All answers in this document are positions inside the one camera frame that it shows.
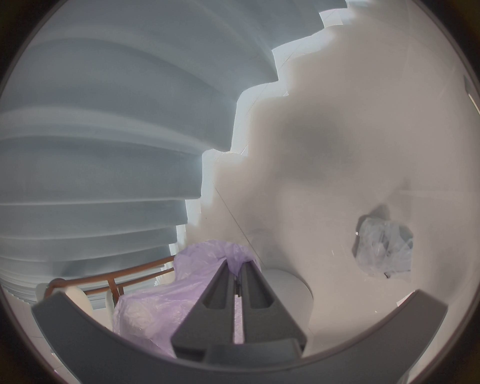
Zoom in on white trash bin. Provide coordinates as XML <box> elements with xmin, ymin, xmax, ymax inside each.
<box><xmin>259</xmin><ymin>267</ymin><xmax>315</xmax><ymax>349</ymax></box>

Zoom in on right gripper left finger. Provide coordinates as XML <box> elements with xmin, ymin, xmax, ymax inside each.
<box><xmin>170</xmin><ymin>259</ymin><xmax>238</xmax><ymax>362</ymax></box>

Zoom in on crumpled white printed wrapper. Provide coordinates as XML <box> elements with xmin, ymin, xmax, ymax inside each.
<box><xmin>352</xmin><ymin>215</ymin><xmax>415</xmax><ymax>280</ymax></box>

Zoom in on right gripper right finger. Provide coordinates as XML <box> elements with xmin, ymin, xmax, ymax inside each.
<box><xmin>240</xmin><ymin>260</ymin><xmax>308</xmax><ymax>357</ymax></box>

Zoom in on wooden chair white cushions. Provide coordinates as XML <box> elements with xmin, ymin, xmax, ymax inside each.
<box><xmin>35</xmin><ymin>256</ymin><xmax>176</xmax><ymax>331</ymax></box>

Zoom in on purple plastic bag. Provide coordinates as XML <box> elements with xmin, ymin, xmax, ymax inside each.
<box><xmin>112</xmin><ymin>240</ymin><xmax>263</xmax><ymax>359</ymax></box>

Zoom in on pale blue curtain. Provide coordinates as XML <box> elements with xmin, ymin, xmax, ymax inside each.
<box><xmin>0</xmin><ymin>0</ymin><xmax>361</xmax><ymax>304</ymax></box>

